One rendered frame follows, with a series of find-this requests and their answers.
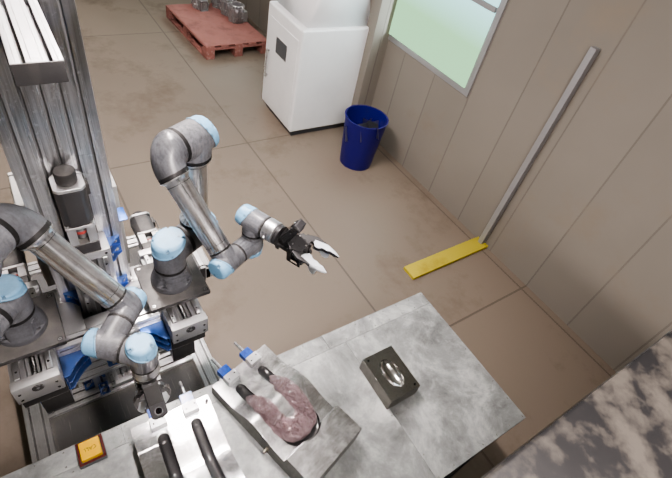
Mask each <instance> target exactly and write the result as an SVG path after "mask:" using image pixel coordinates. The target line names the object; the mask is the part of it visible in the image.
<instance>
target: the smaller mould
mask: <svg viewBox="0 0 672 478"><path fill-rule="evenodd" d="M359 368H360V370H361V371H362V373H363V375H364V376H365V378H366V379H367V381H368V382H369V384H370V385H371V387H372V388H373V390H374V391H375V393H376V394H377V396H378V397H379V399H380V400H381V402H382V403H383V405H384V406H385V408H386V409H389V408H391V407H393V406H394V405H396V404H398V403H400V402H401V401H403V400H405V399H406V398H408V397H410V396H412V395H413V394H415V393H416V391H417V390H418V388H419V387H420V384H419V383H418V381H417V380H416V379H415V377H414V376H413V375H412V373H411V372H410V371H409V369H408V368H407V366H406V365H405V364H404V362H403V361H402V360H401V358H400V357H399V355H398V354H397V353H396V351H395V350H394V349H393V347H392V346H389V347H387V348H385V349H383V350H381V351H379V352H377V353H375V354H373V355H371V356H369V357H367V358H365V359H363V360H362V362H361V365H360V367H359Z"/></svg>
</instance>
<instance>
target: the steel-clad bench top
mask: <svg viewBox="0 0 672 478"><path fill-rule="evenodd" d="M389 346H392V347H393V349H394V350H395V351H396V353H397V354H398V355H399V357H400V358H401V360H402V361H403V362H404V364H405V365H406V366H407V368H408V369H409V371H410V372H411V373H412V375H413V376H414V377H415V379H416V380H417V381H418V383H419V384H420V387H419V388H418V390H417V391H416V393H415V394H413V395H412V396H410V397H408V398H406V399H405V400H403V401H401V402H400V403H398V404H396V405H394V406H393V407H391V408H389V409H386V408H385V406H384V405H383V403H382V402H381V400H380V399H379V397H378V396H377V394H376V393H375V391H374V390H373V388H372V387H371V385H370V384H369V382H368V381H367V379H366V378H365V376H364V375H363V373H362V371H361V370H360V368H359V367H360V365H361V362H362V360H363V359H365V358H367V357H369V356H371V355H373V354H375V353H377V352H379V351H381V350H383V349H385V348H387V347H389ZM277 356H278V357H279V358H280V359H281V360H282V361H283V362H284V363H285V364H287V365H289V366H290V367H292V368H294V369H296V370H298V371H299V372H301V373H302V374H303V375H304V376H305V377H306V378H307V379H308V380H309V381H310V382H311V383H312V384H313V386H314V387H315V388H316V389H317V390H318V392H319V393H320V394H321V395H322V396H323V397H324V398H325V399H326V400H327V401H328V402H329V403H330V404H331V405H332V406H333V407H336V406H337V405H338V406H339V407H340V408H341V409H343V410H344V411H345V412H346V413H347V414H348V415H349V416H350V417H351V418H352V419H353V420H354V421H355V422H356V423H357V424H358V425H359V426H361V427H362V429H361V431H360V433H359V435H358V436H357V438H356V440H355V441H354V442H353V443H352V445H351V446H350V447H349V448H348V449H347V451H346V452H345V453H344V454H343V455H342V457H341V458H340V459H339V460H338V461H337V463H336V464H335V465H334V466H333V467H332V468H331V470H330V471H329V472H328V473H327V474H326V476H325V477H324V478H444V477H445V476H447V475H448V474H449V473H451V472H452V471H454V470H455V469H456V468H458V467H459V466H460V465H462V464H463V463H464V462H466V461H467V460H469V459H470V458H471V457H473V456H474V455H475V454H477V453H478V452H479V451H481V450H482V449H484V448H485V447H486V446H488V445H489V444H490V443H492V442H493V441H495V440H496V439H497V438H499V437H500V436H501V435H503V434H504V433H505V432H507V431H508V430H510V429H511V428H512V427H514V426H515V425H516V424H518V423H519V422H520V421H522V420H523V419H525V418H526V417H525V416H524V414H523V413H522V412H521V411H520V410H519V409H518V407H517V406H516V405H515V404H514V403H513V401H512V400H511V399H510V398H509V397H508V395H507V394H506V393H505V392H504V391H503V389H502V388H501V387H500V386H499V385H498V383H497V382H496V381H495V380H494V379H493V378H492V376H491V375H490V374H489V373H488V372H487V370H486V369H485V368H484V367H483V366H482V364H481V363H480V362H479V361H478V360H477V358H476V357H475V356H474V355H473V354H472V352H471V351H470V350H469V349H468V348H467V347H466V345H465V344H464V343H463V342H462V341H461V339H460V338H459V337H458V336H457V335H456V333H455V332H454V331H453V330H452V329H451V327H450V326H449V325H448V324H447V323H446V321H445V320H444V319H443V318H442V317H441V316H440V314H439V313H438V312H437V311H436V310H435V308H434V307H433V306H432V305H431V304H430V302H429V301H428V300H427V299H426V298H425V296H424V295H423V294H422V293H421V292H420V293H418V294H416V295H413V296H411V297H409V298H407V299H404V300H402V301H400V302H398V303H395V304H393V305H391V306H388V307H386V308H384V309H382V310H379V311H377V312H375V313H373V314H370V315H368V316H366V317H363V318H361V319H359V320H357V321H354V322H352V323H350V324H348V325H345V326H343V327H341V328H338V329H336V330H334V331H332V332H329V333H327V334H325V335H323V336H320V337H318V338H316V339H314V340H311V341H309V342H307V343H304V344H302V345H300V346H298V347H295V348H293V349H291V350H289V351H286V352H284V353H282V354H279V355H277ZM216 383H217V382H216ZM216 383H214V384H211V385H209V386H207V387H205V388H202V389H200V390H198V391H195V392H193V393H192V395H193V397H194V399H195V398H196V399H198V398H200V397H202V396H205V395H207V394H208V397H209V399H210V401H211V404H212V406H213V408H214V411H215V413H216V415H217V418H218V421H219V423H220V425H221V428H222V430H223V433H224V435H225V437H226V440H227V442H228V445H229V447H230V449H231V451H232V453H233V455H234V457H235V459H236V461H237V462H238V464H239V466H240V468H241V470H242V472H243V474H244V476H245V478H290V477H289V476H288V475H287V474H286V473H285V472H284V470H283V469H282V468H281V467H280V466H279V465H278V464H277V463H276V462H275V461H274V460H273V459H272V457H271V456H270V455H269V454H268V453H267V452H266V453H265V454H264V453H263V452H262V451H263V450H264V449H263V448H262V447H261V446H260V445H259V443H258V442H257V441H256V440H255V439H254V438H253V437H252V436H251V435H250V434H249V433H248V432H247V430H246V429H245V428H244V427H243V426H242V425H241V424H240V423H239V422H238V421H237V420H236V419H235V417H234V416H233V415H232V414H231V413H230V412H229V411H228V410H227V409H226V408H225V407H224V406H223V404H222V403H221V402H220V401H219V400H218V399H217V398H216V397H215V396H214V395H213V394H212V386H213V385H215V384H216ZM148 419H149V417H148V414H147V413H145V414H143V415H141V416H139V417H136V418H134V419H132V420H130V421H127V422H125V423H123V424H121V425H118V426H116V427H114V428H111V429H109V430H107V431H105V432H102V433H100V434H102V436H103V440H104V444H105V448H106V452H107V455H108V457H107V458H105V459H103V460H101V461H99V462H97V463H95V464H93V465H90V466H88V467H86V468H84V469H82V470H81V469H80V466H79V462H78V457H77V453H76V448H75V445H76V444H75V445H73V446H71V447H68V448H66V449H64V450H61V451H59V452H57V453H55V454H52V455H50V456H48V457H46V458H43V459H41V460H39V461H37V462H34V463H32V464H30V465H27V466H25V467H23V468H21V469H18V470H16V471H14V472H12V473H9V474H7V475H5V476H2V477H0V478H145V476H144V473H143V470H142V466H141V463H140V460H139V456H138V453H137V450H136V446H135V443H134V440H133V437H132V433H131V430H130V429H131V428H133V427H136V426H138V425H140V424H142V423H145V422H147V421H149V420H148ZM121 428H122V429H121ZM122 431H123V432H122ZM123 435H124V436H123ZM124 438H125V439H124ZM125 441H126V442H125Z"/></svg>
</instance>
